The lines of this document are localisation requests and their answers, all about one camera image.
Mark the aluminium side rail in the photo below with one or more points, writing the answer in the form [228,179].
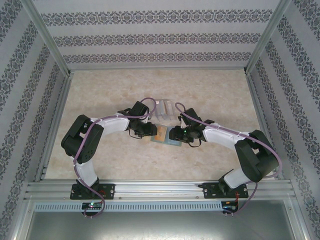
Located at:
[61,100]

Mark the orange plastic card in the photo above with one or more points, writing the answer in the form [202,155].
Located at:
[161,133]

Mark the clear acrylic card stand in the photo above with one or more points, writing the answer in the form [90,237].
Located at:
[163,112]

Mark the mint green card holder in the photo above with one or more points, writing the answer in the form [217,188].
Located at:
[175,143]

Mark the aluminium back rail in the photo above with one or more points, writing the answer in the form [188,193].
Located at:
[157,68]

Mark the aluminium frame post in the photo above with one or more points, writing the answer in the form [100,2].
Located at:
[267,37]
[47,37]

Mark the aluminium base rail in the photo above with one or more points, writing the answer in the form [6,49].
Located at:
[160,190]

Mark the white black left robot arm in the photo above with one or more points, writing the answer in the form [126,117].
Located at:
[112,126]

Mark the grey metal panel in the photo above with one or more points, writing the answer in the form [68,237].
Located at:
[160,225]

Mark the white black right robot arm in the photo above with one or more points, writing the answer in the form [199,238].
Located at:
[220,136]

